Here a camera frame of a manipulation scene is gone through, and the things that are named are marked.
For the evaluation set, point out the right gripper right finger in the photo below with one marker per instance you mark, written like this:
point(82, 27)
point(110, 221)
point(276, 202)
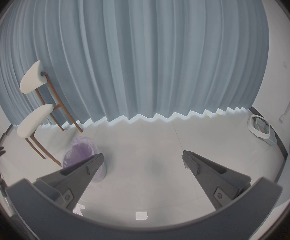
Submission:
point(209, 181)

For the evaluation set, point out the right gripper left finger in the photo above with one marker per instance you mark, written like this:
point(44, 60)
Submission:
point(77, 177)

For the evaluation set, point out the purple plastic bag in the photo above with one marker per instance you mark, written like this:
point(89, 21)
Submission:
point(80, 150)

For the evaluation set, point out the pale grey mop bucket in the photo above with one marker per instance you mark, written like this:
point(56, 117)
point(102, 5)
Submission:
point(259, 127)

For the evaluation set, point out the white wooden chair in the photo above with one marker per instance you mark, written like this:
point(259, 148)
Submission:
point(32, 76)

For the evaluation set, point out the pale blue curtain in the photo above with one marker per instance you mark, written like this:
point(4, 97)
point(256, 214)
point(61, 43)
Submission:
point(135, 46)

